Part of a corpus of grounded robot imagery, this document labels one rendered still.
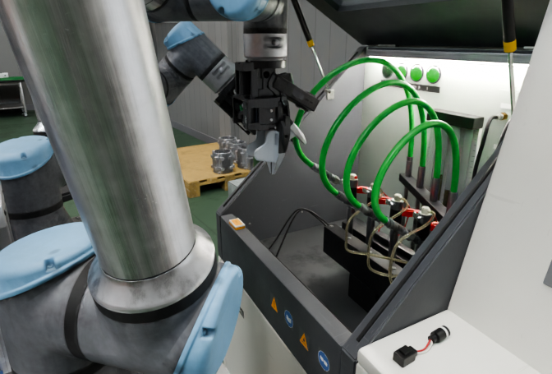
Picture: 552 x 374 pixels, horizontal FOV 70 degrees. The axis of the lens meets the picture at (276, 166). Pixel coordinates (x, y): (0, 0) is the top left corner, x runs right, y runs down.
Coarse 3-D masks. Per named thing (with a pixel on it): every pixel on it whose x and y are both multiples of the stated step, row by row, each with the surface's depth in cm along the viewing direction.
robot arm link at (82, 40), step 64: (0, 0) 22; (64, 0) 21; (128, 0) 24; (64, 64) 23; (128, 64) 25; (64, 128) 25; (128, 128) 26; (128, 192) 28; (128, 256) 31; (192, 256) 35; (128, 320) 32; (192, 320) 34
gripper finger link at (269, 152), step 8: (272, 136) 71; (264, 144) 71; (272, 144) 71; (256, 152) 70; (264, 152) 71; (272, 152) 72; (264, 160) 72; (272, 160) 72; (280, 160) 73; (272, 168) 75
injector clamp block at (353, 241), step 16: (336, 224) 109; (336, 240) 104; (352, 240) 101; (336, 256) 105; (352, 256) 99; (400, 256) 93; (352, 272) 100; (368, 272) 94; (384, 272) 88; (352, 288) 101; (368, 288) 95; (384, 288) 89; (368, 304) 96
